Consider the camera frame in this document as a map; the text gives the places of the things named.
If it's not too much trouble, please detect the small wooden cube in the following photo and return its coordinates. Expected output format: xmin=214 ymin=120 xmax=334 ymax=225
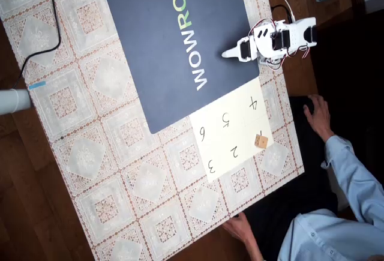
xmin=254 ymin=133 xmax=268 ymax=150

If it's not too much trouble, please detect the person's right forearm blue sleeve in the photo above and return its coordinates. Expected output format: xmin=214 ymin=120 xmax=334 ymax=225
xmin=320 ymin=134 xmax=384 ymax=226

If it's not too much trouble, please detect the person's left forearm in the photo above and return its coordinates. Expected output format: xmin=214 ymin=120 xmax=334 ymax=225
xmin=245 ymin=239 xmax=267 ymax=261

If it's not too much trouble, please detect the person's right hand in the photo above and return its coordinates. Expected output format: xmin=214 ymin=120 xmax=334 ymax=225
xmin=303 ymin=94 xmax=335 ymax=139

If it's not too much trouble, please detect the person's left hand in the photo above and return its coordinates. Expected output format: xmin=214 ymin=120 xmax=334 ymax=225
xmin=221 ymin=212 xmax=256 ymax=245

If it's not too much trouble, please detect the dark blue WOWROBO mat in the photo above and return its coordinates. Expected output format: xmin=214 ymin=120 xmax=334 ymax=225
xmin=98 ymin=0 xmax=260 ymax=135

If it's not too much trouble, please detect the cream paper with handwritten numbers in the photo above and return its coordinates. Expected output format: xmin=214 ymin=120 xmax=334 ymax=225
xmin=188 ymin=79 xmax=274 ymax=183

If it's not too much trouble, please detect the person in blue shirt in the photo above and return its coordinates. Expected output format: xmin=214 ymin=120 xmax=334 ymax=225
xmin=244 ymin=95 xmax=341 ymax=244

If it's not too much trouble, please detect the white lace tablecloth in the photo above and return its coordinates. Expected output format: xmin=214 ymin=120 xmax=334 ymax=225
xmin=0 ymin=0 xmax=305 ymax=261

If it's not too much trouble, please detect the light blue shirt torso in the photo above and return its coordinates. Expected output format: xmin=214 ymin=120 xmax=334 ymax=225
xmin=275 ymin=208 xmax=384 ymax=261

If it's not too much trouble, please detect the white plastic tube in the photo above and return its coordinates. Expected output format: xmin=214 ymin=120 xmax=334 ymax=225
xmin=0 ymin=88 xmax=32 ymax=116

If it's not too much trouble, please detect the short black cable loop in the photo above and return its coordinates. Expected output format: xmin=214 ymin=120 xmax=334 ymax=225
xmin=271 ymin=4 xmax=294 ymax=22

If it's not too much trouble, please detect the long black cable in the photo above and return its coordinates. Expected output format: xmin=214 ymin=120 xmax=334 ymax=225
xmin=11 ymin=0 xmax=62 ymax=91

